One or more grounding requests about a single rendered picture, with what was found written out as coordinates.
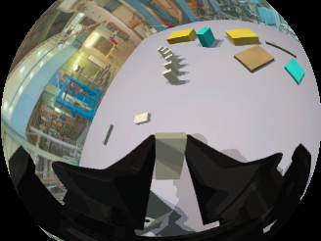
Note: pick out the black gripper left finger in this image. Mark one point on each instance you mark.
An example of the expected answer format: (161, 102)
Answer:
(125, 185)

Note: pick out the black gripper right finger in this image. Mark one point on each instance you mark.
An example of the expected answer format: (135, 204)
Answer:
(219, 180)

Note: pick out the yellow flat block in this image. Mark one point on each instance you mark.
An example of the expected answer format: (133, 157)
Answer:
(181, 36)
(242, 36)

